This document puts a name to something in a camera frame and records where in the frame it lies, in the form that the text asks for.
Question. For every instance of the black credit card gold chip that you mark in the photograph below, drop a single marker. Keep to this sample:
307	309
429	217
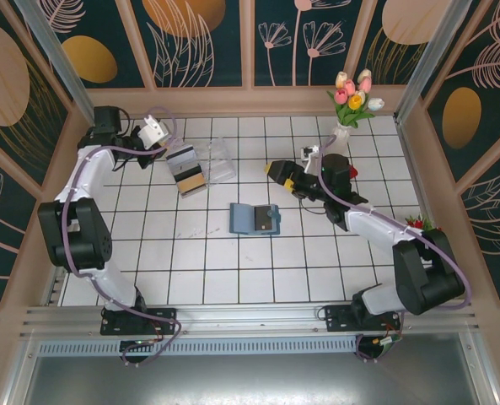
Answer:
263	217

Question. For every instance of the blue card holder wallet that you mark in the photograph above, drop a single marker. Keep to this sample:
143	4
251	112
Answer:
241	219

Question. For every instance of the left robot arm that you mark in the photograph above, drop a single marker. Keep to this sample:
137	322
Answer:
89	177

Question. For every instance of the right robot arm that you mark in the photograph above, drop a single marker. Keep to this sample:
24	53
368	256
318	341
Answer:
426	274

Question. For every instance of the silver magnetic-stripe card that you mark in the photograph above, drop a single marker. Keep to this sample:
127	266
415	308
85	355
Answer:
182	158

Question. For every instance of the gold magnetic-stripe card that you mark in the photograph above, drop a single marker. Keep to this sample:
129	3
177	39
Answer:
192	185

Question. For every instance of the clear acrylic holder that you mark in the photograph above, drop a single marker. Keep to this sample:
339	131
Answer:
220	162

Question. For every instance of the white ribbed vase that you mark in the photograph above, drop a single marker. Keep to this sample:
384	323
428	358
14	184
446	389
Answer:
340	135

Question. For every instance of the artificial tulip bouquet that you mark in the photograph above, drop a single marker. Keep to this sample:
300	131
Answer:
353	101

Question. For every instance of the small red flower plant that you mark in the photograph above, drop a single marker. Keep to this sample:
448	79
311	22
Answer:
418	221

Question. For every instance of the grey metal panel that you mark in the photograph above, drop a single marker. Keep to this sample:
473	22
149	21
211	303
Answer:
249	379

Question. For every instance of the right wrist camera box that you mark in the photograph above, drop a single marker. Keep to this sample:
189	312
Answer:
309	154

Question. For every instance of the aluminium frame post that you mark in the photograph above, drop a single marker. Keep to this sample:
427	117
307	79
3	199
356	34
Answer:
66	63
430	55

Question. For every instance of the aluminium mounting rail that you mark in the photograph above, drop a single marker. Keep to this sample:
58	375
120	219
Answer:
249	316

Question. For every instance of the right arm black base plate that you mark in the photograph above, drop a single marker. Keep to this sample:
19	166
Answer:
338	318

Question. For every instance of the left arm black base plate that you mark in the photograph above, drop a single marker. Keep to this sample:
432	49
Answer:
161	320

